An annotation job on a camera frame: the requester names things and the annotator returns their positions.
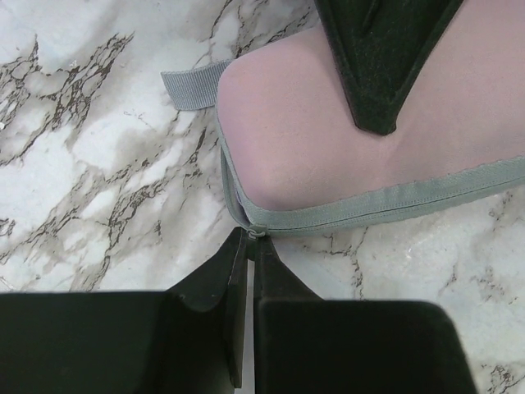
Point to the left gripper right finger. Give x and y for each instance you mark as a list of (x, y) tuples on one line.
[(305, 344)]

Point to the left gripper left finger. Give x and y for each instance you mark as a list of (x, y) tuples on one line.
[(187, 339)]

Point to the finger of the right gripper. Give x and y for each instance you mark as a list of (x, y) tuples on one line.
[(379, 49)]

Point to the pink zippered umbrella case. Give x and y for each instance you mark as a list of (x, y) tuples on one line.
[(294, 163)]

